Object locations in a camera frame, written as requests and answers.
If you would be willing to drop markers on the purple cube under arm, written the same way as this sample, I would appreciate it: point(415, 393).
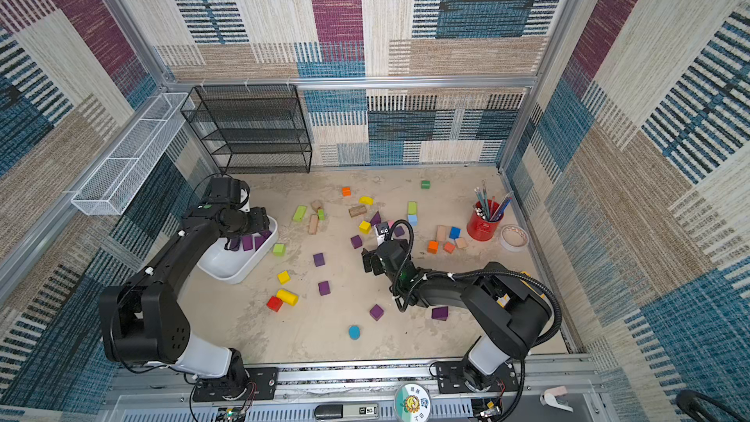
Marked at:
point(440, 313)

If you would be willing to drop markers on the light wood long block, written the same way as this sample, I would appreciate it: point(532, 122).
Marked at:
point(313, 224)

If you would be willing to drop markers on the lime green small cube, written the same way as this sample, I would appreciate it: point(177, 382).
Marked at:
point(279, 249)

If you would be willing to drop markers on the natural wood tall block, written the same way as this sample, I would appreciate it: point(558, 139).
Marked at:
point(442, 233)

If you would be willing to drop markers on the blue round disc block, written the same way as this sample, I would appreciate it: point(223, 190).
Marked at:
point(355, 332)

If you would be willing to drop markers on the white wire mesh basket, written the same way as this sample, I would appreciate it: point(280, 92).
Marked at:
point(110, 189)

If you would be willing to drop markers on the lime green rectangular block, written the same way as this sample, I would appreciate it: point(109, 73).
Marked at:
point(412, 208)

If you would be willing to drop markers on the red cube block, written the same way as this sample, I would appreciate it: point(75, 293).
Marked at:
point(275, 304)

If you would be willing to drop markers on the purple cube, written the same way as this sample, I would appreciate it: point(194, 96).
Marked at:
point(319, 259)
point(376, 312)
point(324, 288)

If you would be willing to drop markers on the white plastic storage bin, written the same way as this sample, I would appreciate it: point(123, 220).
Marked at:
point(233, 267)

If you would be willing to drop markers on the red pencil bucket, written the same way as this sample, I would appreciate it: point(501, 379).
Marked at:
point(484, 220)

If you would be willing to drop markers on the purple cube block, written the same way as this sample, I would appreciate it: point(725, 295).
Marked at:
point(356, 241)

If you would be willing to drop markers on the yellow cylinder block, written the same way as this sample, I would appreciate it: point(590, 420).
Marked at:
point(288, 297)

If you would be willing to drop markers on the lime green long block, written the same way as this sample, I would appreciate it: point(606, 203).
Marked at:
point(300, 213)

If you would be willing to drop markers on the dark blue cube block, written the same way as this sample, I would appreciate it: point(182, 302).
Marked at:
point(454, 232)

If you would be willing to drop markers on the purple rectangular block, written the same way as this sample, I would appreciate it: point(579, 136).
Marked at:
point(247, 243)

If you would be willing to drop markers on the tape roll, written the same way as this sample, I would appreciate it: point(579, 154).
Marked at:
point(514, 238)

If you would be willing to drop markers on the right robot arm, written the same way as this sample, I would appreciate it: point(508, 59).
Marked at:
point(515, 312)

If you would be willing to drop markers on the dark wood grain block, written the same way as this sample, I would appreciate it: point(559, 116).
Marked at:
point(357, 210)

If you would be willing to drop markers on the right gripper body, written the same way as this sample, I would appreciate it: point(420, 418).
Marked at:
point(381, 248)

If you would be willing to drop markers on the small natural wood block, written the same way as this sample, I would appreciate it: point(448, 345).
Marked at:
point(316, 204)

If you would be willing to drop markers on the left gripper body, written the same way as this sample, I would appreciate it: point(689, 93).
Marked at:
point(257, 221)

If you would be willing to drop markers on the purple triangular prism block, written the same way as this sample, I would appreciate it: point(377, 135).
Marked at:
point(376, 219)

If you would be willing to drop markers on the small yellow cube block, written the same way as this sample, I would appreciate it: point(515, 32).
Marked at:
point(283, 277)

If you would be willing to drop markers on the round green sticker badge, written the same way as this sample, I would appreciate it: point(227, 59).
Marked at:
point(412, 403)

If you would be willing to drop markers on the black wire mesh shelf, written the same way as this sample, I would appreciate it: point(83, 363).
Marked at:
point(251, 129)

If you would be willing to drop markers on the yellow half-round block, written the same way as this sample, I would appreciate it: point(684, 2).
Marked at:
point(366, 200)

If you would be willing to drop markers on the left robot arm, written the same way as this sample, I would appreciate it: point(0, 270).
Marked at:
point(142, 323)

